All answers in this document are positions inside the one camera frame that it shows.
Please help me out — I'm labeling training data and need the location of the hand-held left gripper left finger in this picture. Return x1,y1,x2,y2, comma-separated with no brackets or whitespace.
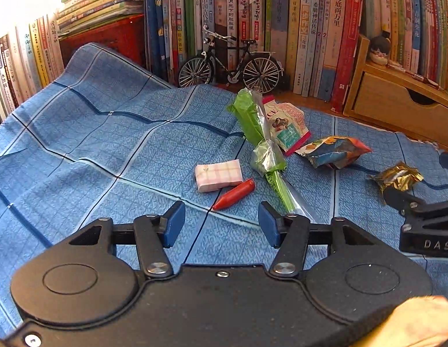
63,200,186,279

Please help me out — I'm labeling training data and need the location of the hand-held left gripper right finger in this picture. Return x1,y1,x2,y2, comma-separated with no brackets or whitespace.
258,202,382,279

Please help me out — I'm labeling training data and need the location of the small gold foil wrapper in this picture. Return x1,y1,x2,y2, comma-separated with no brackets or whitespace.
368,163,425,198

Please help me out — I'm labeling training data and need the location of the red sausage stick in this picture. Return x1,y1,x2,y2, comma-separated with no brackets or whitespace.
210,178,256,211

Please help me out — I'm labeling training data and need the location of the colourful snack bag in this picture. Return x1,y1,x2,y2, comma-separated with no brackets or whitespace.
295,135,373,170

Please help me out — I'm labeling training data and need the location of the red snack packet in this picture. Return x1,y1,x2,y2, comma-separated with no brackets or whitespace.
262,96,313,157

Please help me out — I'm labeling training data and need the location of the green plastic wrapper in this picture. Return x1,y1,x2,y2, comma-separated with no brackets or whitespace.
227,88,313,222

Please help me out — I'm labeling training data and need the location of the row of upright books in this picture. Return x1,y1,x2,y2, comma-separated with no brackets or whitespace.
0,12,66,132
144,0,365,113
363,0,448,93

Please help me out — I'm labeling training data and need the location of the person's left hand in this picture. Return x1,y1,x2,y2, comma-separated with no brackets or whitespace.
356,294,448,347

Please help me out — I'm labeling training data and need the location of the pink checked tissue packet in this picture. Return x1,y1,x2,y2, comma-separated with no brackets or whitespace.
194,159,244,193

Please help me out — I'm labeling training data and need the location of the wooden desktop organizer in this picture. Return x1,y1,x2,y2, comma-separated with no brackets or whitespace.
343,34,448,152

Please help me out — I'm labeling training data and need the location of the blue checked cloth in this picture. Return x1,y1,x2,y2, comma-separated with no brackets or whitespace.
0,42,448,329

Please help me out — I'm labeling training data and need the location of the small dark-haired figurine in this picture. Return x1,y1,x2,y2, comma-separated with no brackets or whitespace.
369,35,391,66

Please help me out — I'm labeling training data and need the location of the miniature black bicycle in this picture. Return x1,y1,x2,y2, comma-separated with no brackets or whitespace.
178,25,284,95

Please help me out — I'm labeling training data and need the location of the red crate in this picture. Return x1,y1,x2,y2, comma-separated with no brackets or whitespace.
59,14,147,70

